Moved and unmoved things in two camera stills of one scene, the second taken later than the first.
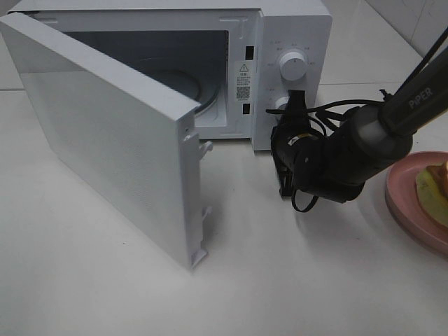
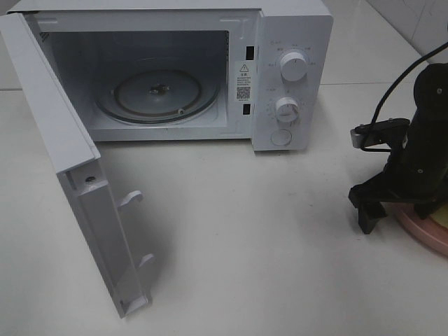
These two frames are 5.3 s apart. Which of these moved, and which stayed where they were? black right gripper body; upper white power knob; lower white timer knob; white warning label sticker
Moved: black right gripper body
Stayed: white warning label sticker; lower white timer knob; upper white power knob
